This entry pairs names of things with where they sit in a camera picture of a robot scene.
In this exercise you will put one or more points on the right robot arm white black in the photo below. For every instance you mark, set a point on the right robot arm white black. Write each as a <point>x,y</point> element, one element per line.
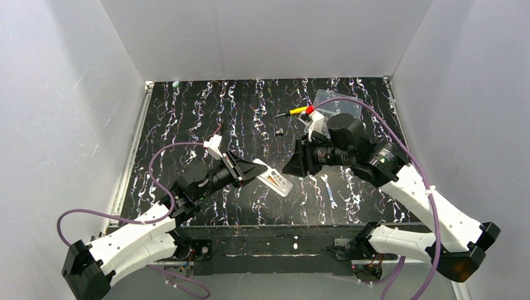
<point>456,244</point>

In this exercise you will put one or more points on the aluminium frame rail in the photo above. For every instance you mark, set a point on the aluminium frame rail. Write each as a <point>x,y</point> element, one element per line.
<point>116,120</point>

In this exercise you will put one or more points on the white remote control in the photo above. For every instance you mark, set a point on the white remote control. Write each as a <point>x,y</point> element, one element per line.
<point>262,176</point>

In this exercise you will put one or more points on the yellow handled screwdriver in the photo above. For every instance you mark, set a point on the yellow handled screwdriver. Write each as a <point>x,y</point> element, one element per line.
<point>292,112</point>

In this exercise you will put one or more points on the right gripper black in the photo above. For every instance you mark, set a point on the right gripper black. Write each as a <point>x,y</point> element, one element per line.
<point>307,155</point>

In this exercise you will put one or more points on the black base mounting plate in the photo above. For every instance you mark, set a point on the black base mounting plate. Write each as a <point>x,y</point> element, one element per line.
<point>269,249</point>

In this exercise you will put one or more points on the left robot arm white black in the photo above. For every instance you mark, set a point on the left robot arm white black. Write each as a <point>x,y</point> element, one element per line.
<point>91,269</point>

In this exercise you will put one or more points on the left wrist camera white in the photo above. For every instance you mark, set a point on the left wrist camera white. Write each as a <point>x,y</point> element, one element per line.
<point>212,147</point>

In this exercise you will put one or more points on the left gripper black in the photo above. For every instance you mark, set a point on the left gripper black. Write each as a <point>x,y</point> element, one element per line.
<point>235,169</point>

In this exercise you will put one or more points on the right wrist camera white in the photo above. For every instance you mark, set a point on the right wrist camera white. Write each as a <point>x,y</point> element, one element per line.
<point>313,121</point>

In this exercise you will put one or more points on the silver open-end wrench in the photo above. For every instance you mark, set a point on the silver open-end wrench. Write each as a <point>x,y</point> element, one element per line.
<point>324,179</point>

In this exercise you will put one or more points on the remote battery cover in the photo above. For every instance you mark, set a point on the remote battery cover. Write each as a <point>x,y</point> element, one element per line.
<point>279,183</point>

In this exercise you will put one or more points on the clear plastic screw box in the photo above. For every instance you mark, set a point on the clear plastic screw box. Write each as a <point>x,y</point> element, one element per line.
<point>335,107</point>

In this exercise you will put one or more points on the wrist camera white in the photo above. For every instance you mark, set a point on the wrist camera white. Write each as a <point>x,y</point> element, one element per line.
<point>313,121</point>
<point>212,147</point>

